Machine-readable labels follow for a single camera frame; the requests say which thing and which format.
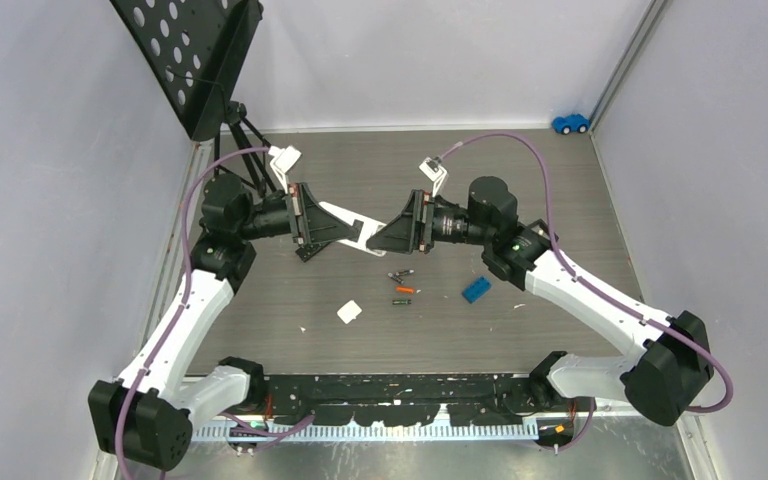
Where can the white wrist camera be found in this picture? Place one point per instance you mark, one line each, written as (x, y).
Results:
(282, 161)
(437, 174)

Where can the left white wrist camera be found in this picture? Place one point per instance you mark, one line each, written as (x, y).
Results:
(282, 161)

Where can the white red remote control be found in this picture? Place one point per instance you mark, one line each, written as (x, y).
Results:
(362, 228)

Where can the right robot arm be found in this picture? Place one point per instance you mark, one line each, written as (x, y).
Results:
(664, 360)

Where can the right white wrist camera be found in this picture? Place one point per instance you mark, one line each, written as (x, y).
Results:
(437, 174)

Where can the blue toy car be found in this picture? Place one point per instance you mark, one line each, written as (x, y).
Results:
(572, 123)

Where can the black remote control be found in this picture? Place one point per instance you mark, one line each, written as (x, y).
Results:
(306, 252)

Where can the blue toy brick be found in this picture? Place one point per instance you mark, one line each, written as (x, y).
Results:
(476, 289)

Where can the black perforated music stand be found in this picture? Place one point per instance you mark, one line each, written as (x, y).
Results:
(196, 51)

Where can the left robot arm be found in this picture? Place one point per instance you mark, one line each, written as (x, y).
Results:
(147, 415)

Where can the white battery cover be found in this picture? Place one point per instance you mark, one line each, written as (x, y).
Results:
(349, 312)

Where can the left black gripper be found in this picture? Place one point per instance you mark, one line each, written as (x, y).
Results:
(311, 222)

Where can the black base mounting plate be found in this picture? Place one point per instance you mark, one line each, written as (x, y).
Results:
(401, 400)

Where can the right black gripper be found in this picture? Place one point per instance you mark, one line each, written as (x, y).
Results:
(409, 229)

